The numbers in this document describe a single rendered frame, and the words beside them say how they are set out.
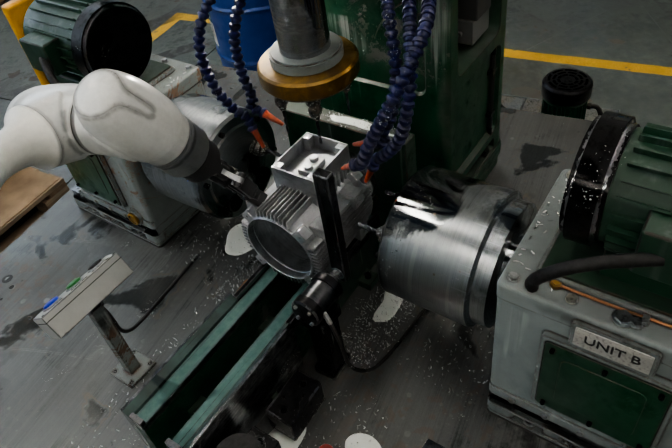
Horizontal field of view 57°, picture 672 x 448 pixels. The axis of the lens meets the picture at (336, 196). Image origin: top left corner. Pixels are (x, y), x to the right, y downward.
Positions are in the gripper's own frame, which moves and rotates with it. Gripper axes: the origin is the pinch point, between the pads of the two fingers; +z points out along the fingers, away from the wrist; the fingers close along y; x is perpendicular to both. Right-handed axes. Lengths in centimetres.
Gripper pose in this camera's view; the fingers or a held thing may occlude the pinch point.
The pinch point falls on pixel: (252, 194)
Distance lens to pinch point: 116.9
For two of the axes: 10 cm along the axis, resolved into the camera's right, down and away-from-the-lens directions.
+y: -8.2, -3.0, 4.8
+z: 3.9, 3.2, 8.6
